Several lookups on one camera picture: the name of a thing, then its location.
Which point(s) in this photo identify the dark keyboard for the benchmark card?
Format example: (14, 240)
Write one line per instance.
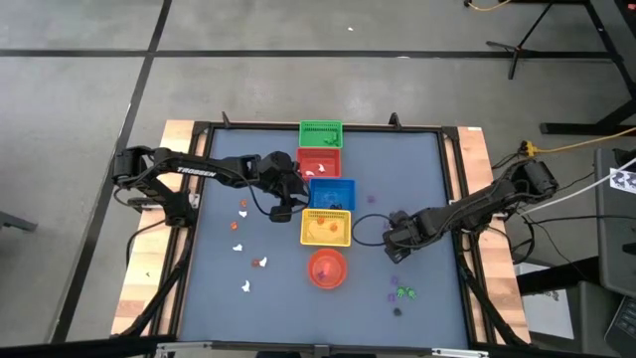
(623, 328)

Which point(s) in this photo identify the green plastic basket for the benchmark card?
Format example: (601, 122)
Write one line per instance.
(313, 134)

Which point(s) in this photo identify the black floor stand foot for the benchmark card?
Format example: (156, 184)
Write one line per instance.
(15, 221)

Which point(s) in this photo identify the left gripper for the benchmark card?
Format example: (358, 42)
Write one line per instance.
(280, 171)

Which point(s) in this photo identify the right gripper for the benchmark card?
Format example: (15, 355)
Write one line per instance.
(407, 231)

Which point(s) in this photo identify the yellow plastic basket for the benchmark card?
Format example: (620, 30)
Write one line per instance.
(318, 236)

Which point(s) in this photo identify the red plastic basket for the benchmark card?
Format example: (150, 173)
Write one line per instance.
(330, 159)

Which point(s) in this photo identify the black desk leg frame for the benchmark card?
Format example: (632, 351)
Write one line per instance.
(571, 128)

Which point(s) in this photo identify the white paper marker sheet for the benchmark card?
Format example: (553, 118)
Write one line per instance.
(623, 180)

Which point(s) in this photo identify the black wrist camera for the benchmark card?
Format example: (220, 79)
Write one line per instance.
(397, 254)
(281, 214)

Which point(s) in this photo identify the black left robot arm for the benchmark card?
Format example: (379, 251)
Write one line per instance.
(233, 166)

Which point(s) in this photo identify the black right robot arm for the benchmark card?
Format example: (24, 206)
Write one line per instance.
(477, 206)

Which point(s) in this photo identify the blue plastic basket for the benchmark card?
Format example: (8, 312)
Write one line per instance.
(343, 191)

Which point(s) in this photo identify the grey cabinet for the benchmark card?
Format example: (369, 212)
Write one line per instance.
(616, 238)

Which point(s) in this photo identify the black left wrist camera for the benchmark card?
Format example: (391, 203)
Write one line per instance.
(281, 214)

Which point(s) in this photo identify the orange plastic bowl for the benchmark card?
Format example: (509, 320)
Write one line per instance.
(318, 258)

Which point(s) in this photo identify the silver metal bracket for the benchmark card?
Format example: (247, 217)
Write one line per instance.
(184, 346)
(459, 353)

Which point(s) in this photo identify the black tripod stand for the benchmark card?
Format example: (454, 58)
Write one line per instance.
(518, 50)

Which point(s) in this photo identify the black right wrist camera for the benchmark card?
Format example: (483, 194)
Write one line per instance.
(397, 254)

